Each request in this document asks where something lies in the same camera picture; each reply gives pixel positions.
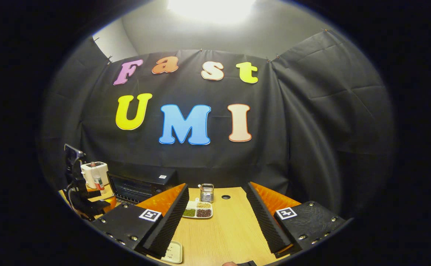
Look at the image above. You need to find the clear bottle with red label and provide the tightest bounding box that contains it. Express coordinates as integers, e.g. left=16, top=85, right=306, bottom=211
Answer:
left=90, top=161, right=106, bottom=194

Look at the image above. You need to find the white toaster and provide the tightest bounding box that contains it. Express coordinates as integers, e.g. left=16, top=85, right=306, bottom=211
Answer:
left=81, top=161, right=109, bottom=190

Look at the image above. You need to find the black electric oven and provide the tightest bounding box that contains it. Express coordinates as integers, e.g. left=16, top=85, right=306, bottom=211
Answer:
left=106, top=168, right=179, bottom=204

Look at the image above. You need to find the cream rectangular tray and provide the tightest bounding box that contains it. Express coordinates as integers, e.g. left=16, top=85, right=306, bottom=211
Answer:
left=160, top=241, right=183, bottom=264

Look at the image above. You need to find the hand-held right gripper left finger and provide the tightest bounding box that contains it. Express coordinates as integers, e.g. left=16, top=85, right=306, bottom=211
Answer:
left=92, top=183, right=189, bottom=259

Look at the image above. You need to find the wire mesh holder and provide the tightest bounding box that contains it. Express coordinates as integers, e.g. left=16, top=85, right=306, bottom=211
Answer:
left=200, top=183, right=215, bottom=203

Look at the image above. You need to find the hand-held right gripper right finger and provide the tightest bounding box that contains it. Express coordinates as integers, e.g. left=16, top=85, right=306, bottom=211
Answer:
left=246, top=181, right=347, bottom=258

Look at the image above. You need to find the divided white dish of beans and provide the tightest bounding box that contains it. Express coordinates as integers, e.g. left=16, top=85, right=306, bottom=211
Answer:
left=182, top=198, right=213, bottom=219

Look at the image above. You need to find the ceiling light panel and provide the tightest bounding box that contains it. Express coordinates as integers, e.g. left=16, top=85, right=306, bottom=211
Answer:
left=167, top=0, right=257, bottom=24

